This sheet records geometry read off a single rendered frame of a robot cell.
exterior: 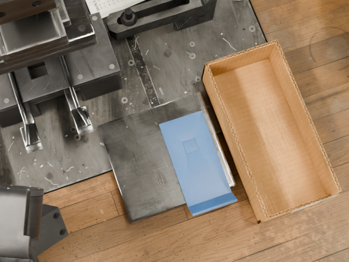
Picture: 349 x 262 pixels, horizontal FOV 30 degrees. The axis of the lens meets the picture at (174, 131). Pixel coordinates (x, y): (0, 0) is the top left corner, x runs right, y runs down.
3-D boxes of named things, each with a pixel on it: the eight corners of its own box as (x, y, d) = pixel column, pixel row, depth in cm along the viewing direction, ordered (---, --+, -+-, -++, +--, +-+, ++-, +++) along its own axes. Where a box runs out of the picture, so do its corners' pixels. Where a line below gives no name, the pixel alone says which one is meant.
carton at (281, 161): (257, 225, 101) (266, 219, 93) (200, 80, 106) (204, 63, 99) (332, 197, 102) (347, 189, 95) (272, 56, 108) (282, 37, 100)
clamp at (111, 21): (113, 53, 106) (109, 27, 96) (107, 34, 107) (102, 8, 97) (199, 25, 108) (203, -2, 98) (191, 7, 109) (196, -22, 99)
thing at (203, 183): (191, 218, 98) (192, 215, 95) (159, 125, 101) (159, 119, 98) (235, 203, 98) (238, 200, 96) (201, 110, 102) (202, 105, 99)
